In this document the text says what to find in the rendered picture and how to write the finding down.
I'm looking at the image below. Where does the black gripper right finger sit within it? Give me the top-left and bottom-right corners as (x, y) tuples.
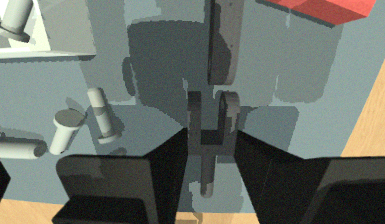
(234, 130), (385, 224)

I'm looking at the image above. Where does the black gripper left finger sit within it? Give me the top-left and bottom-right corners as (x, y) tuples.
(56, 128), (188, 224)

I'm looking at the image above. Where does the white divided parts tray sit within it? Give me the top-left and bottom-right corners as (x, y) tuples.
(0, 0), (97, 58)

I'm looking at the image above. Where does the salmon-red block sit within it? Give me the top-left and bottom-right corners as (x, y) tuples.
(267, 0), (376, 25)

